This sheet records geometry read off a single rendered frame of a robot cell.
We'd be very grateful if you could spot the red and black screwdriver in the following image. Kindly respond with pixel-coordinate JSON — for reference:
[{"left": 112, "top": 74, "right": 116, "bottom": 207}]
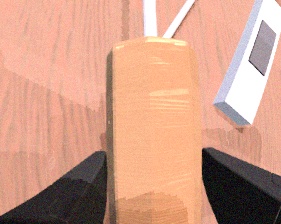
[{"left": 164, "top": 0, "right": 195, "bottom": 39}]

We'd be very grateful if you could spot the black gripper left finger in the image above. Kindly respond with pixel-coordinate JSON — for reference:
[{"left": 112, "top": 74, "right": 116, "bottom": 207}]
[{"left": 0, "top": 151, "right": 108, "bottom": 224}]

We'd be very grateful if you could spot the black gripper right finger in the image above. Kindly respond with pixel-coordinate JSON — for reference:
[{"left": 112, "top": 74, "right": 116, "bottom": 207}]
[{"left": 201, "top": 148, "right": 281, "bottom": 224}]

